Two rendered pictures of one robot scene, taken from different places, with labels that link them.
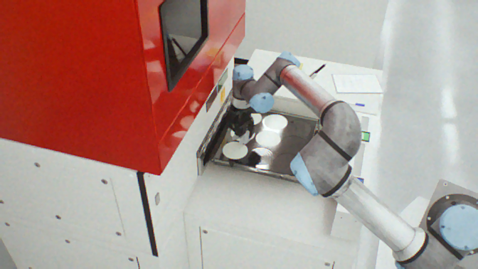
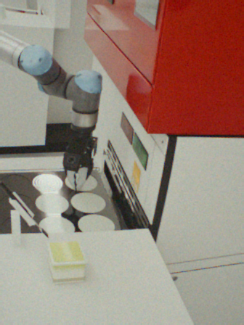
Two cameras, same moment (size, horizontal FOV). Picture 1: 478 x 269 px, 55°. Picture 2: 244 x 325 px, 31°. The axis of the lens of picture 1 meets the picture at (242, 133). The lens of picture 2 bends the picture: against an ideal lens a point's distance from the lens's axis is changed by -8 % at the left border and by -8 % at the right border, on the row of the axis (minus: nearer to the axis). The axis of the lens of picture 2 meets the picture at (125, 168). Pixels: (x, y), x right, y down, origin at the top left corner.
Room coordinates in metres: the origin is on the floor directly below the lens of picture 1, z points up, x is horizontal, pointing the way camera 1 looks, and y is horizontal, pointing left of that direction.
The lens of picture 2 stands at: (2.36, -0.57, 1.68)
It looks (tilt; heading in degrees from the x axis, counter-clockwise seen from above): 30 degrees down; 145
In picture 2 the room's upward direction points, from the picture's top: 8 degrees clockwise
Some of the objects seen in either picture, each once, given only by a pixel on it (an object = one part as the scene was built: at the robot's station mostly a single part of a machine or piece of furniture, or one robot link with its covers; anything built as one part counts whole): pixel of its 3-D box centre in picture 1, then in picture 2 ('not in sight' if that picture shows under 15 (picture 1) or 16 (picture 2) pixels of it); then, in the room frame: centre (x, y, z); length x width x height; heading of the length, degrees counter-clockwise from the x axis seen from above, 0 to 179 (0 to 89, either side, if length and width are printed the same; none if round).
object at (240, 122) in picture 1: (240, 117); (82, 141); (1.32, 0.01, 1.05); 0.09 x 0.08 x 0.12; 137
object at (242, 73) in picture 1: (242, 82); (86, 91); (1.32, 0.00, 1.21); 0.09 x 0.08 x 0.11; 30
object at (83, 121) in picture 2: (242, 99); (83, 116); (1.33, 0.00, 1.13); 0.08 x 0.08 x 0.05
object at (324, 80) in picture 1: (309, 90); (35, 305); (1.72, -0.31, 0.89); 0.62 x 0.35 x 0.14; 74
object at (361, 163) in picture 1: (356, 171); not in sight; (1.21, -0.44, 0.89); 0.55 x 0.09 x 0.14; 164
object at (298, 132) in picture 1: (267, 139); (51, 204); (1.37, -0.11, 0.90); 0.34 x 0.34 x 0.01; 74
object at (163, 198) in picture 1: (198, 134); (116, 132); (1.25, 0.16, 1.02); 0.82 x 0.03 x 0.40; 164
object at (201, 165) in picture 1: (218, 131); (121, 199); (1.42, 0.10, 0.89); 0.44 x 0.02 x 0.10; 164
